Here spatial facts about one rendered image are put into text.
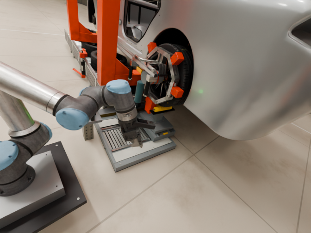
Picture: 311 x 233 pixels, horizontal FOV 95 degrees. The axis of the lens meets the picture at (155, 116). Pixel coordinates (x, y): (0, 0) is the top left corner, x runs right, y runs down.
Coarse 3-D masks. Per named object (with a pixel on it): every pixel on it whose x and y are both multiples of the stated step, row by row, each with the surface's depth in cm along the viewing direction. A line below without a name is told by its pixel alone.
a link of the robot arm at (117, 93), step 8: (112, 80) 60; (120, 80) 59; (112, 88) 55; (120, 88) 55; (128, 88) 58; (104, 96) 57; (112, 96) 57; (120, 96) 56; (128, 96) 58; (112, 104) 60; (120, 104) 58; (128, 104) 59; (120, 112) 61
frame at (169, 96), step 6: (156, 48) 140; (162, 48) 141; (150, 54) 150; (156, 54) 149; (162, 54) 135; (168, 54) 128; (168, 60) 129; (174, 66) 130; (174, 72) 128; (174, 78) 127; (174, 84) 134; (150, 90) 172; (168, 90) 136; (150, 96) 164; (168, 96) 138; (156, 102) 156; (162, 102) 154
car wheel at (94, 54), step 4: (92, 52) 263; (96, 52) 269; (92, 56) 250; (96, 56) 251; (116, 56) 284; (120, 56) 286; (92, 60) 254; (96, 60) 247; (120, 60) 267; (124, 60) 272; (92, 64) 259; (96, 64) 252; (124, 64) 271; (96, 68) 256
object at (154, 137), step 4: (140, 116) 206; (144, 128) 192; (148, 132) 186; (152, 132) 186; (160, 132) 189; (164, 132) 191; (168, 132) 192; (172, 132) 192; (152, 136) 179; (156, 136) 181; (160, 136) 182; (164, 136) 188; (168, 136) 194; (152, 140) 181; (156, 140) 182
